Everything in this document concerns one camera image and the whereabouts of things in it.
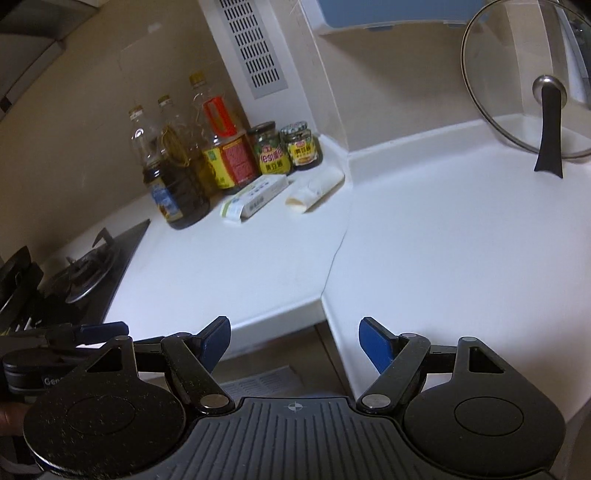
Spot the white rolled wrapper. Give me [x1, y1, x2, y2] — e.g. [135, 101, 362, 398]
[285, 166, 346, 215]

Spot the black gas stove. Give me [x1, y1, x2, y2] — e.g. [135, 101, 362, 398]
[0, 219, 151, 337]

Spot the dark sauce bottle blue label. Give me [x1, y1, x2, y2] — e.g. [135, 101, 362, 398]
[128, 106, 185, 223]

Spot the oil jug with red handle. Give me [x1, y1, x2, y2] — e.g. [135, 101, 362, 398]
[188, 71, 262, 195]

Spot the white and green box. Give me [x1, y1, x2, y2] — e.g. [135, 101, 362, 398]
[219, 174, 291, 225]

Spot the tall glass jar green lid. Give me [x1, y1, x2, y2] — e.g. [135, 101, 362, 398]
[246, 121, 291, 177]

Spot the grey range hood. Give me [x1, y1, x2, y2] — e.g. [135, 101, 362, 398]
[0, 0, 100, 123]

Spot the dark cooking oil bottle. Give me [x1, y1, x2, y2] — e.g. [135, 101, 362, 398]
[154, 95, 213, 230]

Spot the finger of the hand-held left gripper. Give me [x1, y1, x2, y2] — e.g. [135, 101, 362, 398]
[28, 322, 130, 352]

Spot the glass pot lid black handle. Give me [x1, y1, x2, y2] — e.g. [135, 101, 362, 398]
[462, 0, 591, 179]

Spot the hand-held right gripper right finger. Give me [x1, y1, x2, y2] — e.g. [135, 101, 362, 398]
[358, 316, 508, 413]

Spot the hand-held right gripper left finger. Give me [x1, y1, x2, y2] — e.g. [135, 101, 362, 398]
[85, 316, 234, 415]

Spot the short glass jar yellow label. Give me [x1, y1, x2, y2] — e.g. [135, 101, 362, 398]
[280, 121, 322, 171]

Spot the blue wall-mounted box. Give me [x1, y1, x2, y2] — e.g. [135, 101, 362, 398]
[318, 0, 472, 35]

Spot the white wall vent grille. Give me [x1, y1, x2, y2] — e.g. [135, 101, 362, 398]
[217, 0, 289, 99]

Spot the person's left hand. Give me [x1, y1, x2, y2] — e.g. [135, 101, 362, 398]
[0, 401, 25, 437]

